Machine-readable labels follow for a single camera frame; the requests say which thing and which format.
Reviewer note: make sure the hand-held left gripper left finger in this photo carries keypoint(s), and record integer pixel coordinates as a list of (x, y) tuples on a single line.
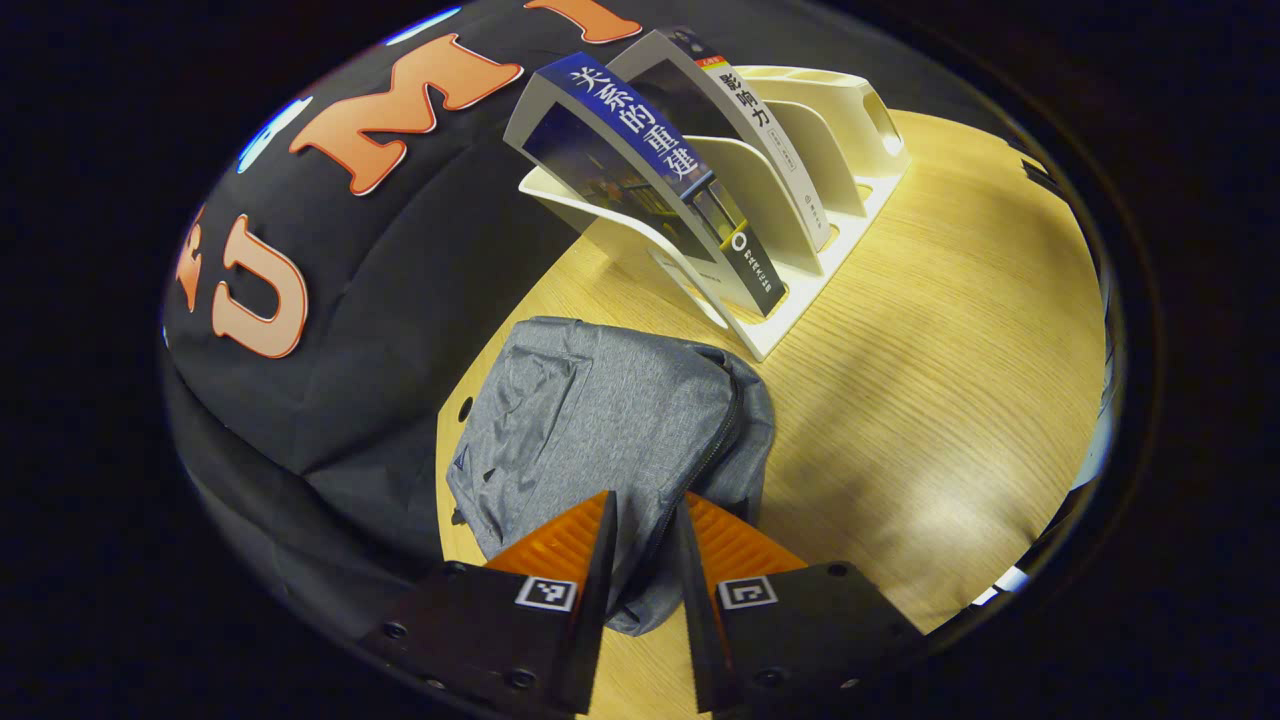
[(597, 600)]

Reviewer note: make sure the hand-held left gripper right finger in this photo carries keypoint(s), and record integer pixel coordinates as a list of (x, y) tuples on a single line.
[(700, 620)]

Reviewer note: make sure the grey schoolbag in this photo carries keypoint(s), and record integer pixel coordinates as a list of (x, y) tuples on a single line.
[(600, 420)]

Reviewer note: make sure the blue book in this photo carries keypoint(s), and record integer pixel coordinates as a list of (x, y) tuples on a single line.
[(640, 130)]

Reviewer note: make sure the grey portrait book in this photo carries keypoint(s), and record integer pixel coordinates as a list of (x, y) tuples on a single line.
[(760, 110)]

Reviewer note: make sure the white bookshelf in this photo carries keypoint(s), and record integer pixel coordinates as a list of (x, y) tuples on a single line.
[(850, 110)]

